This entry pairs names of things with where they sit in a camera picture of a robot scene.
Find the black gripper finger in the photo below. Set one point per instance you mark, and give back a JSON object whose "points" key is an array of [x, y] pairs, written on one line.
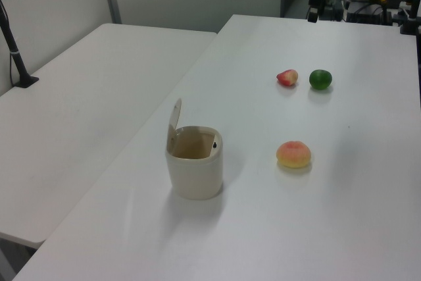
{"points": [[316, 15], [311, 16]]}

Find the beige garbage bin with lid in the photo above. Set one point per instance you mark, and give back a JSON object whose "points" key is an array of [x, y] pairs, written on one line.
{"points": [[195, 166]]}

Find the black equipment box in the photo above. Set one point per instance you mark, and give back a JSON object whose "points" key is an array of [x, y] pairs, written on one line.
{"points": [[366, 11]]}

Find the green toy lime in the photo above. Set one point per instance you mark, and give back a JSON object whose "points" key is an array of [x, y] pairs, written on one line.
{"points": [[320, 79]]}

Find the red toy strawberry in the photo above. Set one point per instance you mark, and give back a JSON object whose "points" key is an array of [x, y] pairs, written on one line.
{"points": [[287, 78]]}

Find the orange pink toy peach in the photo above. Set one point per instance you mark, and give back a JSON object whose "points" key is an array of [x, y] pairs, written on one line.
{"points": [[293, 154]]}

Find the black pole with base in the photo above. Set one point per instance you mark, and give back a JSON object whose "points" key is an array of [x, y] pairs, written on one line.
{"points": [[14, 54]]}

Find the black camera stand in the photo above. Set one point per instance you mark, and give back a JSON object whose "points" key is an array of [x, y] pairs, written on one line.
{"points": [[409, 19]]}

